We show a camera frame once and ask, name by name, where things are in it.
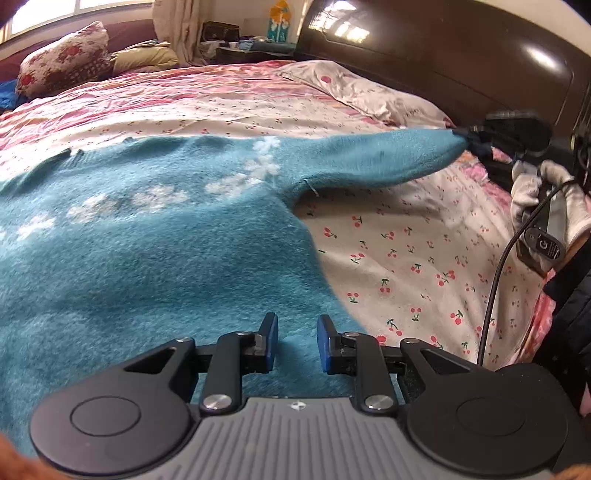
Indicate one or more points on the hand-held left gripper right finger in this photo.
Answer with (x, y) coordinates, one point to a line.
(326, 344)

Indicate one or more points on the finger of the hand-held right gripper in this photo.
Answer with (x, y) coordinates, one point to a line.
(478, 148)
(468, 133)

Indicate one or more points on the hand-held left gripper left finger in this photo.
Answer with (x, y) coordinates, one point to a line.
(268, 341)

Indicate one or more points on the blue knit sweater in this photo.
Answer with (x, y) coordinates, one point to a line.
(138, 277)

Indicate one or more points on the person's right hand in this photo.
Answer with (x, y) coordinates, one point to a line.
(577, 207)

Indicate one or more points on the person's dark jacket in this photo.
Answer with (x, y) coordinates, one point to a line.
(570, 314)

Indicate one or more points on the dark wooden headboard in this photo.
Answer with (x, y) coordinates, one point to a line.
(438, 50)

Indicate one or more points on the cherry print pillow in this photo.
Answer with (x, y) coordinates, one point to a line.
(369, 92)

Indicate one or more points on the pink cherry print bed sheet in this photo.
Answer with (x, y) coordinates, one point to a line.
(415, 240)

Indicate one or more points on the orange and blue bag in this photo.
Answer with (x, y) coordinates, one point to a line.
(279, 21)

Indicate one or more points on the dark nightstand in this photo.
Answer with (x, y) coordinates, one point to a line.
(254, 53)

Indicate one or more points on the beige curtain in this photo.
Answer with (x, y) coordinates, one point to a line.
(180, 27)

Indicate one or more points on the olive green cushion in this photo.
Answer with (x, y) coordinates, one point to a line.
(145, 57)

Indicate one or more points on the red floral pillow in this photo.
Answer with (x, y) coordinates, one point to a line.
(60, 60)

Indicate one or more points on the window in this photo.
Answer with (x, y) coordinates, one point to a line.
(69, 11)

